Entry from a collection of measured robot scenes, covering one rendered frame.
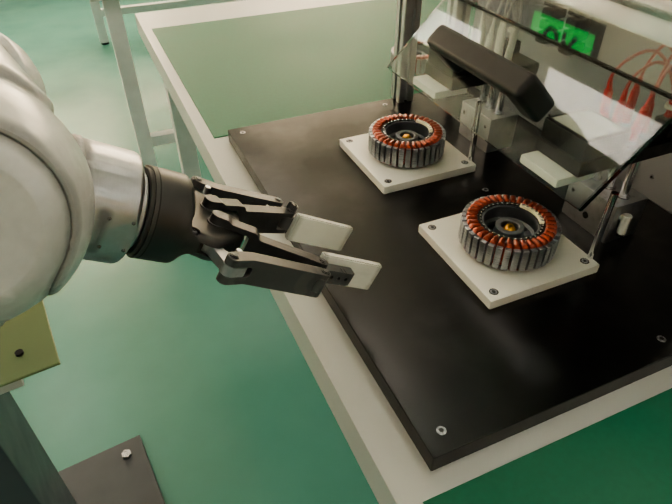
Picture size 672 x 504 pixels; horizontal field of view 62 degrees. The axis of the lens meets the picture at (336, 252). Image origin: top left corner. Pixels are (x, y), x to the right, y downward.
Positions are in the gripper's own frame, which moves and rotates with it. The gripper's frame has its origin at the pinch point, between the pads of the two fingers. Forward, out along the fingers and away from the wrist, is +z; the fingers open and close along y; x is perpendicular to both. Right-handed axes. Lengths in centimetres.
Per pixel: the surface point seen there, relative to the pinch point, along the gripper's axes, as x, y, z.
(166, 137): -56, -161, 34
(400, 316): -3.5, 4.6, 8.3
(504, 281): 3.8, 5.5, 18.4
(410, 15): 22, -41, 23
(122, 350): -88, -78, 16
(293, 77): 2, -65, 21
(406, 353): -4.4, 9.2, 6.6
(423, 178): 5.1, -16.6, 21.0
